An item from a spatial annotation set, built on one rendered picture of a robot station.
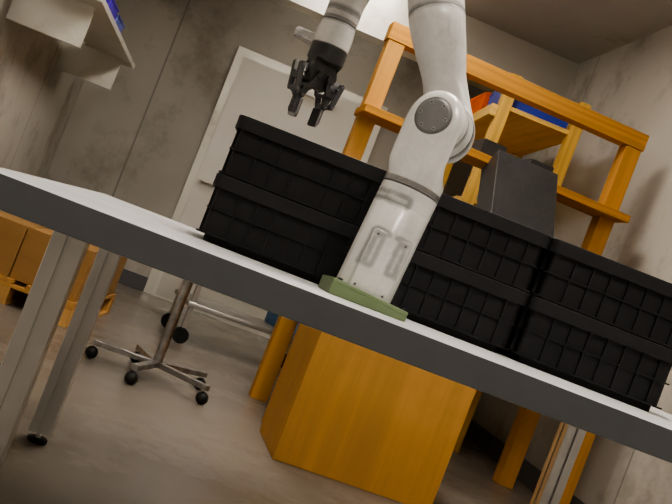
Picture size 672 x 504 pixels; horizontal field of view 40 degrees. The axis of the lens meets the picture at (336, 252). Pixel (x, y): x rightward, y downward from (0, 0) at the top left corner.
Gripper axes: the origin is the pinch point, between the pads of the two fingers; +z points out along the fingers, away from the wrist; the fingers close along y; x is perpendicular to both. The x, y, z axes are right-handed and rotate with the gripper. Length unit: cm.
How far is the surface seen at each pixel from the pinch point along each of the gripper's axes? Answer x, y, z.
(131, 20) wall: 536, 285, -100
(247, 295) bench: -56, -50, 33
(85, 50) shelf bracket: 442, 203, -49
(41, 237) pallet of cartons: 270, 119, 65
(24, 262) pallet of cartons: 272, 117, 79
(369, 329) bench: -65, -38, 32
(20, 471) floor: 56, 8, 100
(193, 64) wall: 499, 330, -86
